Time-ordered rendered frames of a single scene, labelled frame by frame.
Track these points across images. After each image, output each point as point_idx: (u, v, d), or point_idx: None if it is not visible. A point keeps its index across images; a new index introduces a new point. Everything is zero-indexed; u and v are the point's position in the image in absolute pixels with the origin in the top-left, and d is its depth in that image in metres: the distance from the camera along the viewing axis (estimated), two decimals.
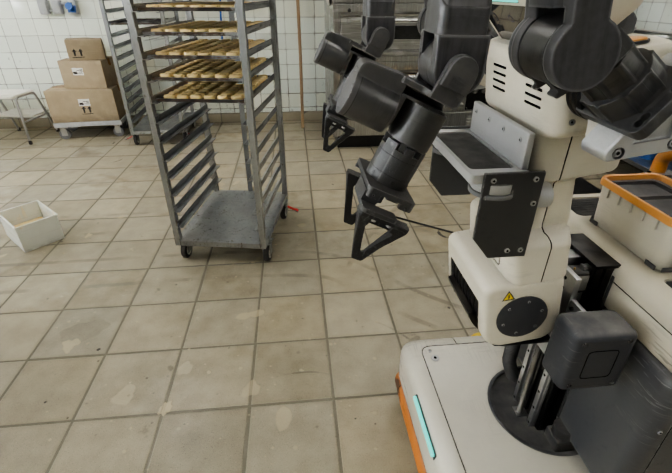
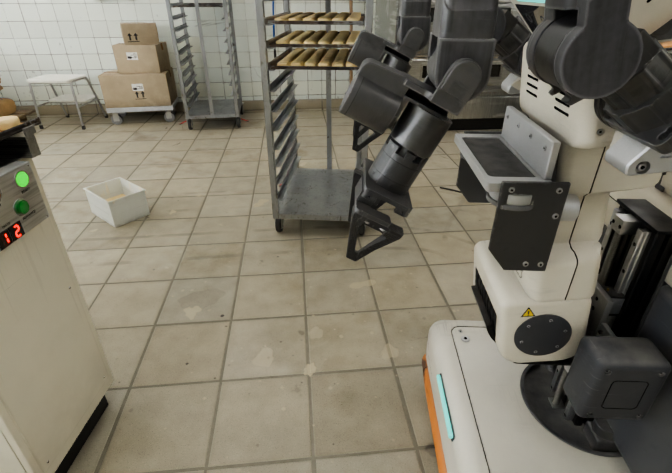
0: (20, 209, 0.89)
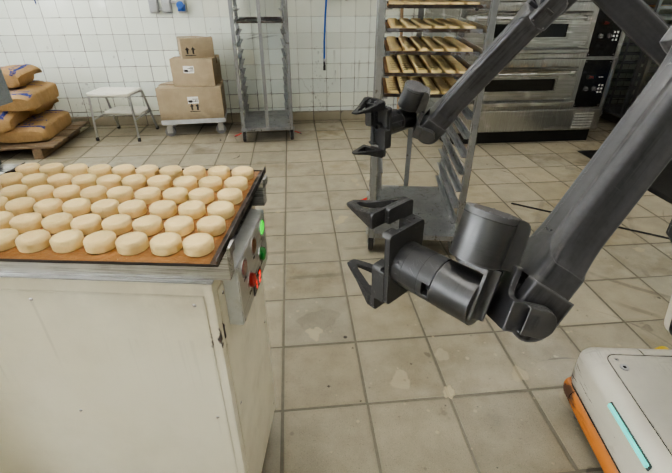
0: (263, 256, 0.95)
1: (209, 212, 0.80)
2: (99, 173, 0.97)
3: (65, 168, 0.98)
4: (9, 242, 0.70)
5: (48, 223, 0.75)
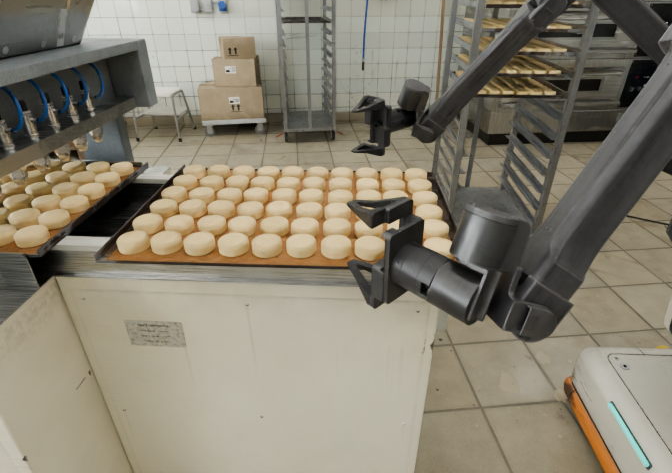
0: None
1: (421, 216, 0.78)
2: (271, 175, 0.95)
3: (234, 170, 0.96)
4: (245, 247, 0.69)
5: (271, 227, 0.73)
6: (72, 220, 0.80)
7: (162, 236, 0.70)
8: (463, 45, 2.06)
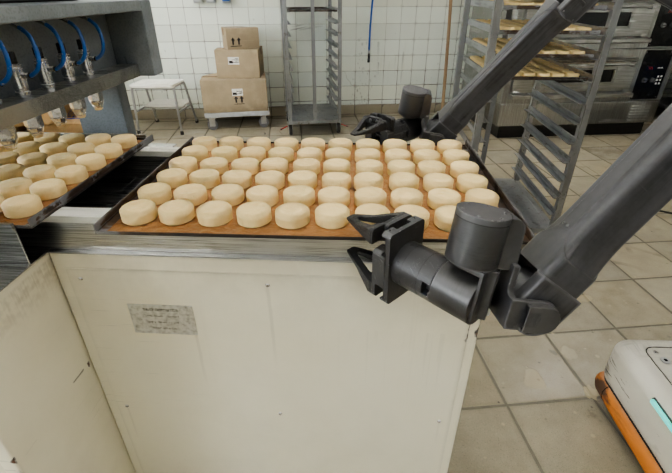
0: None
1: (464, 185, 0.69)
2: (290, 146, 0.86)
3: (249, 141, 0.87)
4: (267, 216, 0.60)
5: (296, 196, 0.64)
6: (69, 191, 0.70)
7: (172, 205, 0.61)
8: (480, 26, 1.97)
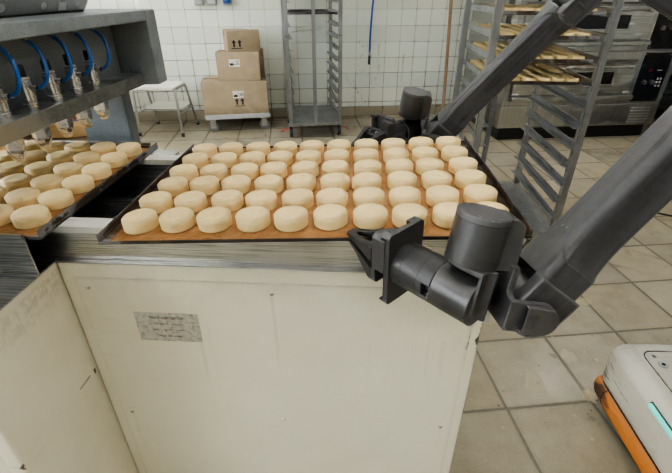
0: None
1: (462, 182, 0.69)
2: (289, 150, 0.86)
3: (248, 146, 0.88)
4: (266, 220, 0.60)
5: (294, 199, 0.64)
6: (76, 201, 0.72)
7: (172, 213, 0.62)
8: (480, 31, 1.98)
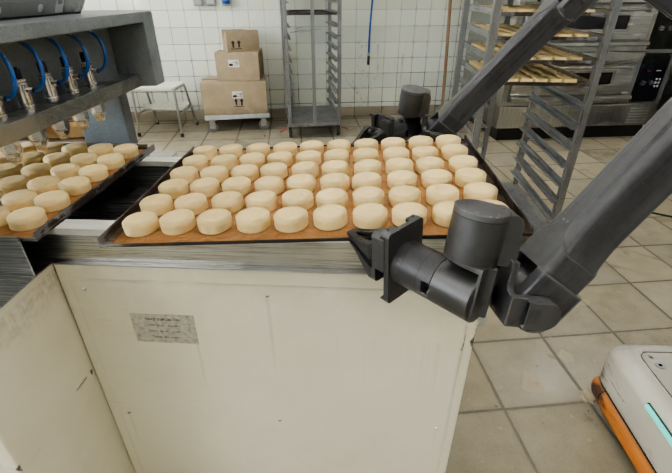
0: None
1: (462, 180, 0.69)
2: (289, 151, 0.86)
3: (248, 147, 0.88)
4: (266, 221, 0.60)
5: (294, 199, 0.65)
6: (72, 202, 0.72)
7: (173, 215, 0.62)
8: (478, 31, 1.98)
